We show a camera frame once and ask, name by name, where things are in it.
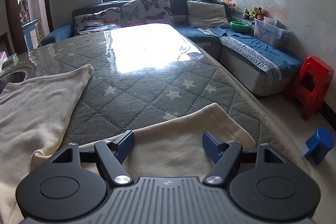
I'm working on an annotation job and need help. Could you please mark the cream beige garment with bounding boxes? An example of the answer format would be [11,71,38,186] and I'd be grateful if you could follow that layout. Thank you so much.
[1,65,255,223]

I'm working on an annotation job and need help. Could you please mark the grey quilted star tablecloth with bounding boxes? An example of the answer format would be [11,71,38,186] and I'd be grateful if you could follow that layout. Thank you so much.
[7,24,310,173]

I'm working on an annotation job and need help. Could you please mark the blue plastic stool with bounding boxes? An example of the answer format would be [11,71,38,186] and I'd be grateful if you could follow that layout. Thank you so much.
[304,127,335,165]

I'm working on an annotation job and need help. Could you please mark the blue cloth on sofa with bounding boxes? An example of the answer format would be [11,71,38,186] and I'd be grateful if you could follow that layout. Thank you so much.
[210,27,302,81]

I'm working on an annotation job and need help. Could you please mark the red plastic stool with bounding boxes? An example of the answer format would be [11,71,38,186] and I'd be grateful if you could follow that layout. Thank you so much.
[286,56,334,121]

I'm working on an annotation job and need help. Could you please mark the round black induction cooktop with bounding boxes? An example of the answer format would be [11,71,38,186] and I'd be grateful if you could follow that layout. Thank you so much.
[0,71,27,93]

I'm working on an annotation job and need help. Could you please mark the green plastic bowl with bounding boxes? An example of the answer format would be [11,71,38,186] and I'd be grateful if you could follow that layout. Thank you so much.
[230,21,250,33]

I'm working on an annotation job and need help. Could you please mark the clear plastic storage box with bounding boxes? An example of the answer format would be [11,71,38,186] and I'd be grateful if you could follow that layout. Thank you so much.
[253,19,291,50]

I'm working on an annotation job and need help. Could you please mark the left butterfly pillow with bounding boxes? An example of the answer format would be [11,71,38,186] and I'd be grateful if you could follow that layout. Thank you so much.
[73,7,121,36]

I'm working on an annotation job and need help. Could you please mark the butterfly pillow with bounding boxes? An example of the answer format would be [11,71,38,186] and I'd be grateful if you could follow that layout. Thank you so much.
[73,7,121,36]
[122,0,175,27]

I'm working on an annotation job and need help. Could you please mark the plain beige pillow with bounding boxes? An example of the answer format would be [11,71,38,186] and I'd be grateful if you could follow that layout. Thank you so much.
[187,1,230,28]

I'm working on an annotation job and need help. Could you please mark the small green card box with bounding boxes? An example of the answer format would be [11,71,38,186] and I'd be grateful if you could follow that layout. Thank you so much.
[0,51,18,69]

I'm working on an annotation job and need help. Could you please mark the brown plush toys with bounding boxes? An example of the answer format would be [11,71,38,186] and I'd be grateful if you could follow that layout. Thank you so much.
[243,6,265,20]

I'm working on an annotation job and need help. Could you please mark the blue white small cabinet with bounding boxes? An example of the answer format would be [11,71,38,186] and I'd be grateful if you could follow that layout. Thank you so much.
[22,19,40,51]

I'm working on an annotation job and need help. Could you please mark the right butterfly pillow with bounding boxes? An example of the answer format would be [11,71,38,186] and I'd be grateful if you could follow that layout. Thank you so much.
[122,0,175,27]

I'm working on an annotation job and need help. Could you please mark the colourful plush toy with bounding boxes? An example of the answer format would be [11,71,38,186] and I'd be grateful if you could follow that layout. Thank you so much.
[218,0,236,9]

